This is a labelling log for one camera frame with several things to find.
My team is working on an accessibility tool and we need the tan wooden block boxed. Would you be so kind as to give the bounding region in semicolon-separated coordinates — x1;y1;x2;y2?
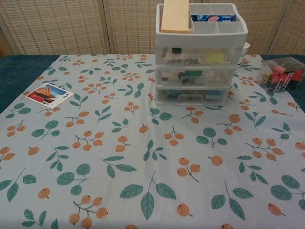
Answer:
160;0;193;34

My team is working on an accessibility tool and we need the clear box of red pieces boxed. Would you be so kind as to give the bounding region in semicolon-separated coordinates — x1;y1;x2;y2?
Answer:
253;55;305;93

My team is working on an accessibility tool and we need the temple picture postcard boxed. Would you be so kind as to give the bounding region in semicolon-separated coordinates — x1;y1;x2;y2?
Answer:
24;83;75;109

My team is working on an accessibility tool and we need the white drawer organizer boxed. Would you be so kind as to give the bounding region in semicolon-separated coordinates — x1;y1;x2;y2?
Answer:
154;2;249;107

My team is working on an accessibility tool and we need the yellow plastic item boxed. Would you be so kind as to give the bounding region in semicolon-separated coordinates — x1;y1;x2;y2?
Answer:
204;52;226;65

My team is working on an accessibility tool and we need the floral leaf and berry tablecloth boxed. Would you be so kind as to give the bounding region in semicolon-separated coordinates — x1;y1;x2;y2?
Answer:
0;54;305;229

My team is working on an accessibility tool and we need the woven folding screen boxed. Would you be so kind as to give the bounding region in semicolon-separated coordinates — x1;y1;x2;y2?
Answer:
0;0;305;57

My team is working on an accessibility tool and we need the blue snack packet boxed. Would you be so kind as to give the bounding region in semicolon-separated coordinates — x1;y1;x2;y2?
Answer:
190;13;237;23

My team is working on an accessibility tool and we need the white paper cup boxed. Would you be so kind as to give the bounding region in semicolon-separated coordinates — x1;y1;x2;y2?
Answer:
240;42;250;58

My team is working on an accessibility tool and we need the clear plastic drawer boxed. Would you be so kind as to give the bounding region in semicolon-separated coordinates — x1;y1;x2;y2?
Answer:
154;65;236;88
154;85;231;107
155;43;239;69

